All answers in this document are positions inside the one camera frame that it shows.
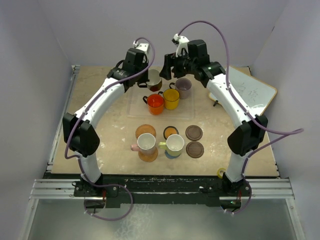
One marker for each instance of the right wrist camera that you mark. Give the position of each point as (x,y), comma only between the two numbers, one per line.
(181,43)

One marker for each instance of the clear plastic tray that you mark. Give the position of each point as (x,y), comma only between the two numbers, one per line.
(137,108)

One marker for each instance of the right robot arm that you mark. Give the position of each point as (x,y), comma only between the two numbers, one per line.
(191,58)

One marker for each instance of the black mug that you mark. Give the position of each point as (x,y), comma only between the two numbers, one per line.
(154,82)

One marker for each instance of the aluminium frame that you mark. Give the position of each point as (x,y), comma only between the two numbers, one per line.
(57,214)

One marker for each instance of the pink mug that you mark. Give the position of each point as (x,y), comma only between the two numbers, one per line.
(145,144)

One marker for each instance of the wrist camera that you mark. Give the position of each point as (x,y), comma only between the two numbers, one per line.
(144,47)
(181,43)

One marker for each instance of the blue smiley coaster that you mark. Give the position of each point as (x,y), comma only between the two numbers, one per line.
(170,156)

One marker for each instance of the woven rattan coaster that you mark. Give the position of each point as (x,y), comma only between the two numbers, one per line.
(148,158)
(145,128)

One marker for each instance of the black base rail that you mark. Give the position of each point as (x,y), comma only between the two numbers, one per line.
(117,189)

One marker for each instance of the yellow tape roll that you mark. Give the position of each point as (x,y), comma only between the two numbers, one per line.
(220,172)

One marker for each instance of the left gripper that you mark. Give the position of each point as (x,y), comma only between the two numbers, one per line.
(145,78)

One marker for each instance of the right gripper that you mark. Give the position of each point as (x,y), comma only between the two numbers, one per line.
(171,60)

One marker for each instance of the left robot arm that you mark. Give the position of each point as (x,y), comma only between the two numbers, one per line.
(79,129)

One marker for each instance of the dark wooden coaster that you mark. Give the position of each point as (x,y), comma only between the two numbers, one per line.
(195,149)
(193,132)

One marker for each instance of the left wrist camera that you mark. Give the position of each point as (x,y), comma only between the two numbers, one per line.
(144,47)

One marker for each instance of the orange mug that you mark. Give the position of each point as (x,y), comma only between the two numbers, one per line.
(155,103)

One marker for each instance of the purple grey mug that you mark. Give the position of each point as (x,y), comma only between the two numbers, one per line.
(183,86)

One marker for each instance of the olive green mug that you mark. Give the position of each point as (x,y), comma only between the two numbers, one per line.
(173,145)

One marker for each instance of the small whiteboard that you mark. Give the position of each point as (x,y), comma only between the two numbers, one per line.
(255,93)

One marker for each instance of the orange black rimmed coaster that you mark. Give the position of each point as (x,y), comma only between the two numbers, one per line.
(170,130)

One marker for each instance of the yellow mug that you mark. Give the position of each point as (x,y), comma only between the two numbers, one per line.
(171,98)

